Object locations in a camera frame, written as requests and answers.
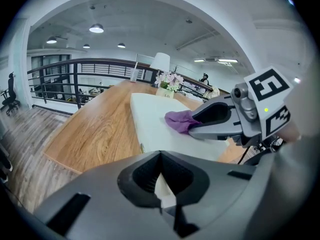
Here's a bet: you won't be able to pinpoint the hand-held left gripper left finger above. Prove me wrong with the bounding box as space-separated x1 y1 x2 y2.
33 150 176 240

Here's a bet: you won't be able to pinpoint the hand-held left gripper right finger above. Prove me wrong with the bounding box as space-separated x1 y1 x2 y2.
159 150 288 240

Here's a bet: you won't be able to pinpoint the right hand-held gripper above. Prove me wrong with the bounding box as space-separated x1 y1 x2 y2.
188 65 295 147

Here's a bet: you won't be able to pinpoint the purple cloth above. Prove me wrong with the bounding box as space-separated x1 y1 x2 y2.
164 110 202 135

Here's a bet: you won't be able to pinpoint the white paper sheet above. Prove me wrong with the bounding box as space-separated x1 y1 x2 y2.
130 92 227 207

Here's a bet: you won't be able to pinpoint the person's right forearm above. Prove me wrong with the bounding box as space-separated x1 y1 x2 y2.
276 122 302 143

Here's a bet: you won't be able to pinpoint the beige bag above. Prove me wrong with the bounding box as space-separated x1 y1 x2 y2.
205 85 221 101

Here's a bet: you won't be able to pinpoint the pink flowers in pot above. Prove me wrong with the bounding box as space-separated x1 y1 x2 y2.
154 71 185 100

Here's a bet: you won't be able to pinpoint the white table lamp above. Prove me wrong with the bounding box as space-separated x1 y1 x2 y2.
149 52 171 88

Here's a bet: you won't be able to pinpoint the clear cup with straw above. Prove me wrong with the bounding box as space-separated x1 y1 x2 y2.
129 61 140 84

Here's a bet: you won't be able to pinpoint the wooden table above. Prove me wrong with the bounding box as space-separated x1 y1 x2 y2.
26 57 231 110

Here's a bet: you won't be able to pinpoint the black high-back office chair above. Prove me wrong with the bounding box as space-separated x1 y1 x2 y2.
1 72 21 116

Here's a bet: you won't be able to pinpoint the large dome pendant lamp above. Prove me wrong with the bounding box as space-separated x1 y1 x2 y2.
89 23 105 34

